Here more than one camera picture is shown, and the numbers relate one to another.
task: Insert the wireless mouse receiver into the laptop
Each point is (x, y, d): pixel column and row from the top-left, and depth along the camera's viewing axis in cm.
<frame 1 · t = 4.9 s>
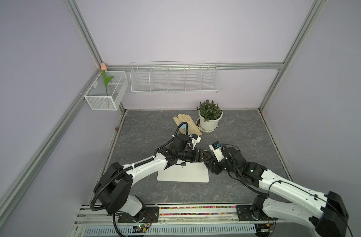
left hand: (207, 159, 76), fingers open
right hand: (208, 158, 78), fingers open
silver laptop closed: (185, 171, 89), point 2 cm above the table
beige work glove: (192, 128, 111), on the table
light blue garden trowel: (183, 126, 109), point 3 cm above the table
white pot with green plant: (209, 114, 98), point 17 cm above the table
white plant pot saucer: (198, 126, 111), point 2 cm above the table

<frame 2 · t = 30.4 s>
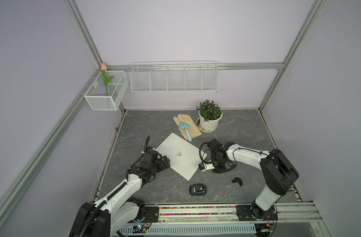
left hand: (164, 163, 86), fingers open
right hand: (215, 164, 91), fingers open
silver laptop closed: (184, 157, 96), on the table
black wireless mouse: (198, 189, 80), point 3 cm above the table
black mouse battery cover: (237, 179, 87), on the table
the other named things where they were.

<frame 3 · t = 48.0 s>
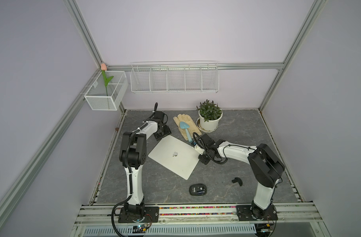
left hand: (168, 135, 102), fingers open
right hand: (202, 156, 94), fingers open
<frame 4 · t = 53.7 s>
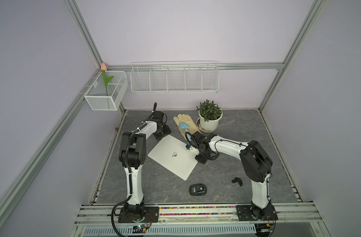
left hand: (168, 134, 102), fingers open
right hand: (201, 157, 93), fingers closed
